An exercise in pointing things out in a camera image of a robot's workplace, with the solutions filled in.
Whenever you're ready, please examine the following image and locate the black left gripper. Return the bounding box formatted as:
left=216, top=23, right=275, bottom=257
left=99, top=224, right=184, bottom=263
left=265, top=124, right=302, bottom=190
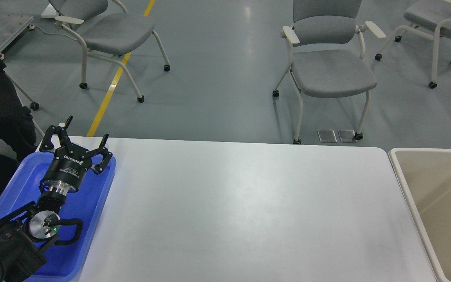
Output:
left=39, top=116, right=113, bottom=195

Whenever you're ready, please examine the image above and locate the grey chair centre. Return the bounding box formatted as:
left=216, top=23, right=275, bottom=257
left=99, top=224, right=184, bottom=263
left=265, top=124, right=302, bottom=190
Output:
left=281, top=0, right=386, bottom=145

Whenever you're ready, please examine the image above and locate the metal floor plate right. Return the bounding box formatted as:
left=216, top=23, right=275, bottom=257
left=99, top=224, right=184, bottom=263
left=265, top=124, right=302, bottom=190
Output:
left=337, top=130, right=357, bottom=143

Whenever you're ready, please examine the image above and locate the beige plastic bin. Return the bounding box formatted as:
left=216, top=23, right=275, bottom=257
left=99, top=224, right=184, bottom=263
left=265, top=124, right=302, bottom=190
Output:
left=389, top=148, right=451, bottom=282

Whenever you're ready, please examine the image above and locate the metal floor plate left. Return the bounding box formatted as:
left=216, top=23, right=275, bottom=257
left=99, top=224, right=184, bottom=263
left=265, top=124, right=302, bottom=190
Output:
left=317, top=130, right=337, bottom=143

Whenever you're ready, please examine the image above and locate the metal platform with cable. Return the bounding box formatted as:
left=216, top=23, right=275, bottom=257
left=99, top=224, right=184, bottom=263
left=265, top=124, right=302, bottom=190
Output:
left=0, top=14, right=34, bottom=53

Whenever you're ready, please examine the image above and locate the grey chair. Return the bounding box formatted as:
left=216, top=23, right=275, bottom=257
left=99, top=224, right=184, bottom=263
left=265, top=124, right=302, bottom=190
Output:
left=49, top=0, right=170, bottom=103
left=281, top=0, right=386, bottom=145
left=375, top=0, right=451, bottom=89

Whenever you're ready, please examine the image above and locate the grey chair right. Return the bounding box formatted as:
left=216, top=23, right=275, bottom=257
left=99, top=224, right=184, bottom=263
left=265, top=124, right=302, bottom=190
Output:
left=375, top=0, right=451, bottom=89

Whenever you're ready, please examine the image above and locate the grey chair left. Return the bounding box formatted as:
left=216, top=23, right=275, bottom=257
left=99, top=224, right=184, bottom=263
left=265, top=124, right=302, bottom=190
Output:
left=49, top=0, right=170, bottom=103

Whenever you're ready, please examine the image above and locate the metal floor plate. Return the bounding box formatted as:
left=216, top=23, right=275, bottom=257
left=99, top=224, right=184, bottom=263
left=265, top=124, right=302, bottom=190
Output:
left=337, top=130, right=357, bottom=143
left=317, top=130, right=337, bottom=143

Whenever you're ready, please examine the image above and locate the blue plastic tray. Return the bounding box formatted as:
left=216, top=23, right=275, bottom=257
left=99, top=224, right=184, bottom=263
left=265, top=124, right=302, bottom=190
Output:
left=0, top=152, right=117, bottom=282

